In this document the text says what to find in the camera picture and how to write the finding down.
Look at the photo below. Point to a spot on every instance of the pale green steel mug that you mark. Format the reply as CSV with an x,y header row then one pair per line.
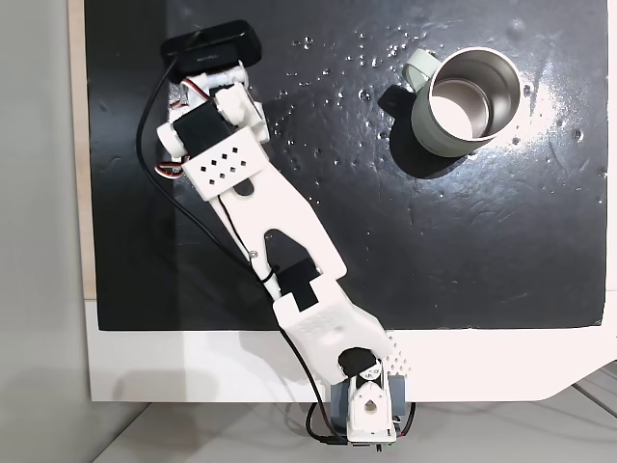
x,y
467,96

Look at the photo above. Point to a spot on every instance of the black table mat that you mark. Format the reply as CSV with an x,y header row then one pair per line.
x,y
434,231

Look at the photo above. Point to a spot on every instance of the grey table clamp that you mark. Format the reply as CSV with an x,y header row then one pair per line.
x,y
397,395

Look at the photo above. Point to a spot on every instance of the black oval camera box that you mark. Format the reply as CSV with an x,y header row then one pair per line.
x,y
212,46

